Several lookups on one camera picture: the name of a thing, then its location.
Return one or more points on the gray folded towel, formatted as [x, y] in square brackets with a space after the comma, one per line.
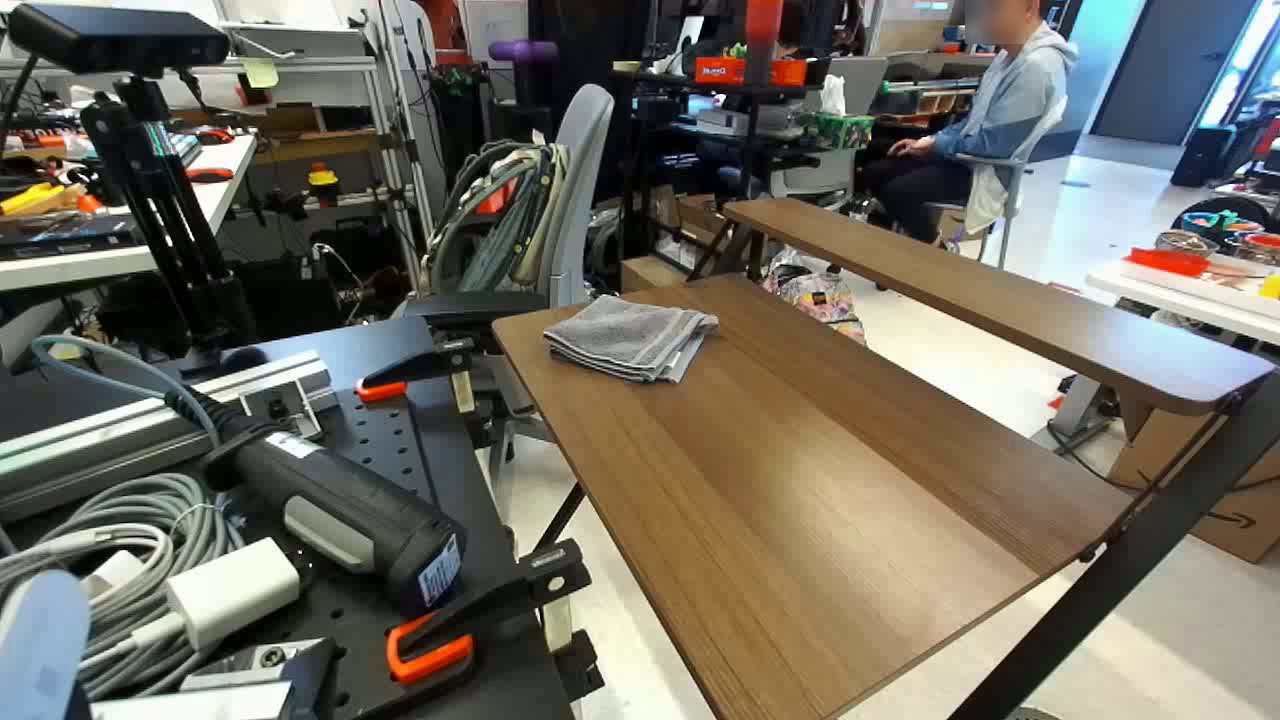
[628, 338]

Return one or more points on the small cardboard box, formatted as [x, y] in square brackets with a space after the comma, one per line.
[650, 273]

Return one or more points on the grey office chair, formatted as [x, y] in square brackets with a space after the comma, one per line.
[583, 190]

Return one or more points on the colourful patterned bag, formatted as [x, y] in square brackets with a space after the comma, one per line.
[820, 298]

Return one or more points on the black and orange clamp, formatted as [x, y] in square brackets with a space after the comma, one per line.
[418, 368]
[480, 600]

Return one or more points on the orange box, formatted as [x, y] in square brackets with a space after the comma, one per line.
[722, 71]

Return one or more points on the green tissue box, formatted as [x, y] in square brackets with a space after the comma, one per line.
[842, 128]

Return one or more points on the black and grey power unit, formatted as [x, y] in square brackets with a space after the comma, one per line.
[340, 505]

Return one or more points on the white metal shelf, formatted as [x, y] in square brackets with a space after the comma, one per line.
[385, 130]

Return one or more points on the grey laptop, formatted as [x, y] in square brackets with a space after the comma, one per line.
[858, 82]

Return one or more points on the white chair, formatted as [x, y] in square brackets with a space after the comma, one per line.
[1010, 200]

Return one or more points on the person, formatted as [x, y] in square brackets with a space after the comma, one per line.
[1005, 105]

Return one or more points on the white power adapter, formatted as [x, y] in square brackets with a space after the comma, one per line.
[232, 592]

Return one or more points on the orange plastic tray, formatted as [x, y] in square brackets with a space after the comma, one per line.
[1165, 262]

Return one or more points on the white table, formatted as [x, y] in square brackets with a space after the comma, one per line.
[1180, 295]

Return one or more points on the white cluttered desk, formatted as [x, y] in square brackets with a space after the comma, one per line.
[100, 262]

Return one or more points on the black box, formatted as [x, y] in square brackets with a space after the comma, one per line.
[1202, 155]

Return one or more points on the metal bracket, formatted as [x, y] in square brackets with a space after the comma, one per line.
[262, 672]

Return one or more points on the camera on tripod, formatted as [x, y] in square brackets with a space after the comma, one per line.
[165, 220]

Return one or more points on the aluminium rail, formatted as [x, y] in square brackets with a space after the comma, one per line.
[110, 430]

